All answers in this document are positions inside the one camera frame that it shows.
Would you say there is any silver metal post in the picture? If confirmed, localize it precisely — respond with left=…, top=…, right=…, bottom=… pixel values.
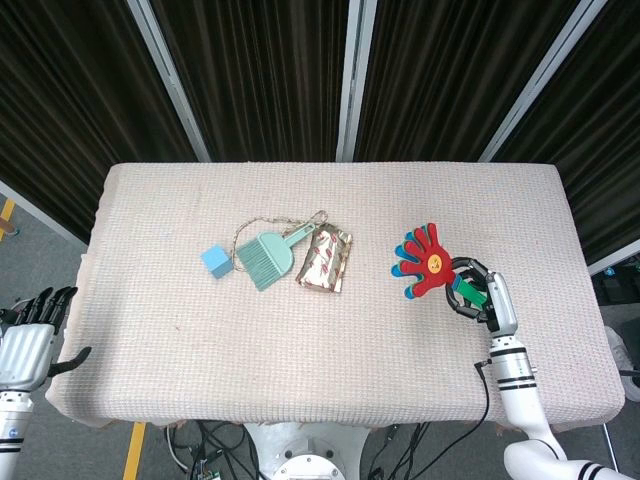
left=478, top=0, right=596, bottom=162
left=127, top=0, right=211, bottom=162
left=0, top=179, right=89, bottom=246
left=588, top=249, right=640, bottom=277
left=335, top=0, right=377, bottom=162

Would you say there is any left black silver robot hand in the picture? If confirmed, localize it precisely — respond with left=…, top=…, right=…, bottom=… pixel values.
left=0, top=285, right=93, bottom=394

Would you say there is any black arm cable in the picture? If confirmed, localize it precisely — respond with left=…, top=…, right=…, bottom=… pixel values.
left=414, top=359, right=494, bottom=456

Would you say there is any red hand clapper toy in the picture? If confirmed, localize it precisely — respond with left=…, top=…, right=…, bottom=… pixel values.
left=390, top=222, right=489, bottom=309

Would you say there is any beige waffle tablecloth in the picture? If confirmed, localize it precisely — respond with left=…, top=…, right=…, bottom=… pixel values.
left=44, top=160, right=626, bottom=430

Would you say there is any black floor cable tangle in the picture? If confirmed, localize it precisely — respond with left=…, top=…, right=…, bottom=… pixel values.
left=164, top=419, right=254, bottom=480
left=367, top=422, right=481, bottom=480

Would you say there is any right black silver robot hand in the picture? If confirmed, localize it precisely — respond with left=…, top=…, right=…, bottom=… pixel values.
left=444, top=255, right=520, bottom=335

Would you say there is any black curtain panel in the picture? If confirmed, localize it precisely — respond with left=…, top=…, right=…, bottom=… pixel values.
left=0, top=0, right=199, bottom=236
left=149, top=0, right=351, bottom=162
left=492, top=0, right=640, bottom=264
left=354, top=0, right=584, bottom=162

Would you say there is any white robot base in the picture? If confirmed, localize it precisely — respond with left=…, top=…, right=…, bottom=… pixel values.
left=247, top=422, right=371, bottom=480

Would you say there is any braided beige rope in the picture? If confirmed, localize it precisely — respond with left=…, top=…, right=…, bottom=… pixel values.
left=230, top=210, right=331, bottom=274

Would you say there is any teal plastic brush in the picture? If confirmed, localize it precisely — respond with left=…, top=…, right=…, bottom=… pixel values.
left=235, top=223, right=317, bottom=293

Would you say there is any blue foam cube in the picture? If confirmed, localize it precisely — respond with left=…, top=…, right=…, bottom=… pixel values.
left=200, top=244, right=232, bottom=280

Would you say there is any gold foil packet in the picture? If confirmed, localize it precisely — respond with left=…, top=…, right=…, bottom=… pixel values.
left=295, top=223, right=354, bottom=296

